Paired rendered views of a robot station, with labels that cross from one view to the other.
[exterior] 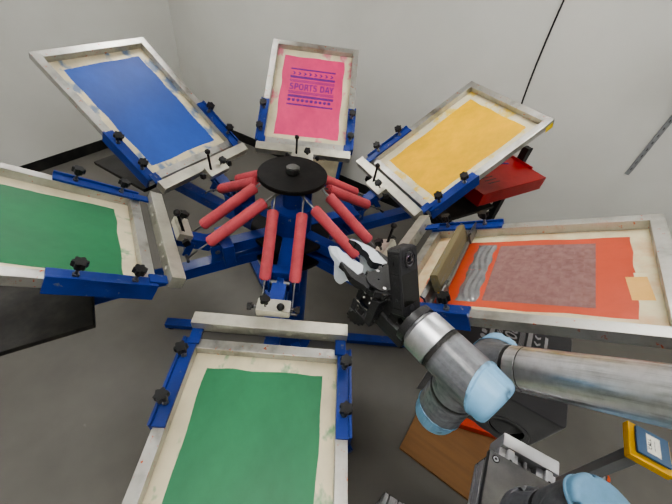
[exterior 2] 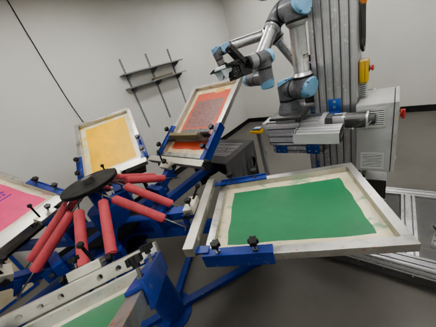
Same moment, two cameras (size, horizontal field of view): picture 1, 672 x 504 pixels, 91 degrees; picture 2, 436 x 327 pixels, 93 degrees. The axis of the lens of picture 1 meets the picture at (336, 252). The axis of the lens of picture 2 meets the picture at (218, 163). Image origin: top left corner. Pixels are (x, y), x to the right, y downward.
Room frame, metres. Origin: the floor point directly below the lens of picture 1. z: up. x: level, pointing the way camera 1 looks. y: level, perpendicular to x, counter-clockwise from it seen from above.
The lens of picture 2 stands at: (0.18, 1.03, 1.70)
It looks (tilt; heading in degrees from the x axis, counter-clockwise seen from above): 25 degrees down; 292
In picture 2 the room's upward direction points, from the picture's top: 18 degrees counter-clockwise
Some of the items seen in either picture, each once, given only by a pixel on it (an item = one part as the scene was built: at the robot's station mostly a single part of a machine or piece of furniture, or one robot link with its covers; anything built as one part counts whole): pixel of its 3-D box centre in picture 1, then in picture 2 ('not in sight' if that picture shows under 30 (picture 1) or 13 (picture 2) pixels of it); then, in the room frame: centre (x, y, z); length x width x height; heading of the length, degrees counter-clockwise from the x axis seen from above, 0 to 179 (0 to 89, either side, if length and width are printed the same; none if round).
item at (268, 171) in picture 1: (290, 271); (138, 257); (1.29, 0.24, 0.67); 0.40 x 0.40 x 1.35
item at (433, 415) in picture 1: (450, 396); (264, 78); (0.26, -0.23, 1.55); 0.11 x 0.08 x 0.11; 133
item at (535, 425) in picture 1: (477, 400); (241, 167); (0.65, -0.68, 0.77); 0.46 x 0.09 x 0.36; 65
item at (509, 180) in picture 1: (486, 173); not in sight; (2.09, -0.92, 1.06); 0.61 x 0.46 x 0.12; 125
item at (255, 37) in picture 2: not in sight; (250, 39); (0.36, -0.91, 1.79); 0.49 x 0.11 x 0.12; 7
